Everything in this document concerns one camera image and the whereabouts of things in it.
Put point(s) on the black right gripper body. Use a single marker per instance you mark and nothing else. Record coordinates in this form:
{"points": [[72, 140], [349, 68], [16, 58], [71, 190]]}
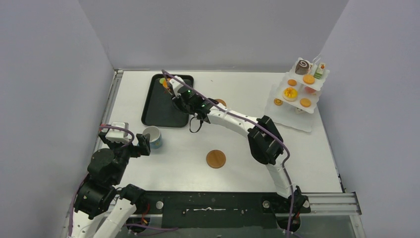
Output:
{"points": [[177, 99]]}

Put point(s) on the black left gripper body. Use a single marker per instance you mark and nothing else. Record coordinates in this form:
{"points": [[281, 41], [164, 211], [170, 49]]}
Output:
{"points": [[125, 153]]}

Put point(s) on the small patterned orange cookie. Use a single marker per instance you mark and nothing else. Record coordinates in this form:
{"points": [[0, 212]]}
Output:
{"points": [[278, 101]]}

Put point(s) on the yellow fruit tart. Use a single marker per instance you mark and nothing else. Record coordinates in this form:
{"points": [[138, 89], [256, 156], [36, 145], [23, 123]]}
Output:
{"points": [[290, 94]]}

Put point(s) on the small orange biscuit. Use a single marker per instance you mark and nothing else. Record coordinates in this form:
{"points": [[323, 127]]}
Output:
{"points": [[292, 82]]}

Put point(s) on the plain orange round cookie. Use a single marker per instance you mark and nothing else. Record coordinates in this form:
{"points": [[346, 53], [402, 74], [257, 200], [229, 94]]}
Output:
{"points": [[305, 102]]}

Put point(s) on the pink strawberry cake slice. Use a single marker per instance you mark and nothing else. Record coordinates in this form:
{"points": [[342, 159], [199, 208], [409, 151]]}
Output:
{"points": [[310, 90]]}

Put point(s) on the chocolate swirl roll cake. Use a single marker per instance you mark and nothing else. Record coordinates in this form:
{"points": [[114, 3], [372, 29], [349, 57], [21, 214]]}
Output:
{"points": [[302, 67]]}

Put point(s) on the orange macaron sandwich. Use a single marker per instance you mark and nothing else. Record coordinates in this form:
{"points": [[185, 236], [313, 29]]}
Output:
{"points": [[308, 79]]}

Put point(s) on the green layered cake slice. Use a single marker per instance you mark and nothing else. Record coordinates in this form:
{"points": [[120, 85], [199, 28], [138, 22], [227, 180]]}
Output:
{"points": [[319, 72]]}

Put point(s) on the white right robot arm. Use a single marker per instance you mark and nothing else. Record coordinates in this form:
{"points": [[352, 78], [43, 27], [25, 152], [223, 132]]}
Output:
{"points": [[265, 142]]}

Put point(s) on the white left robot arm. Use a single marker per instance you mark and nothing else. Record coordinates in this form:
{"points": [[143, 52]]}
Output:
{"points": [[99, 209]]}

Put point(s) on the blue patterned ceramic cup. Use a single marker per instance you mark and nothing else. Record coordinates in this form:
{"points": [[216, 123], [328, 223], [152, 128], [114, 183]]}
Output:
{"points": [[155, 136]]}

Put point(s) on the far round wooden coaster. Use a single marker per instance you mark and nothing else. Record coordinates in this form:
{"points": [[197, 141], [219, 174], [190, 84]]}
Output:
{"points": [[221, 102]]}

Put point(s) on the round wooden coaster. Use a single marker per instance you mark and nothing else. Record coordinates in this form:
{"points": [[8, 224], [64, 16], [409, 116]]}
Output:
{"points": [[221, 102], [216, 159]]}

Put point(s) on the black serving tray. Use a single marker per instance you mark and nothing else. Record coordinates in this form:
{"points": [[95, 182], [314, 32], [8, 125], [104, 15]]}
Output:
{"points": [[158, 108]]}

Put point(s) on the near round wooden coaster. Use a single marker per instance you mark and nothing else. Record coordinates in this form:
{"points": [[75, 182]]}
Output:
{"points": [[216, 159]]}

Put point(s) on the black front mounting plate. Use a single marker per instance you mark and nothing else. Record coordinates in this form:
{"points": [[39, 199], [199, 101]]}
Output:
{"points": [[181, 209]]}

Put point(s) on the white three-tier dessert stand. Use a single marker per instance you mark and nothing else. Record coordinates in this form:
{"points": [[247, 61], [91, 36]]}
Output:
{"points": [[293, 101]]}

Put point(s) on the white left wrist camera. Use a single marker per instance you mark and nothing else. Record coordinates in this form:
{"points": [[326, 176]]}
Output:
{"points": [[115, 135]]}

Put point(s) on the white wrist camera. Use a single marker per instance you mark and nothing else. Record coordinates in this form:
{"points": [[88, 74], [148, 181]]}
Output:
{"points": [[115, 135], [176, 84]]}

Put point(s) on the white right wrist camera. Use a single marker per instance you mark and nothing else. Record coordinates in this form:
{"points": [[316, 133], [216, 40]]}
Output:
{"points": [[176, 84]]}

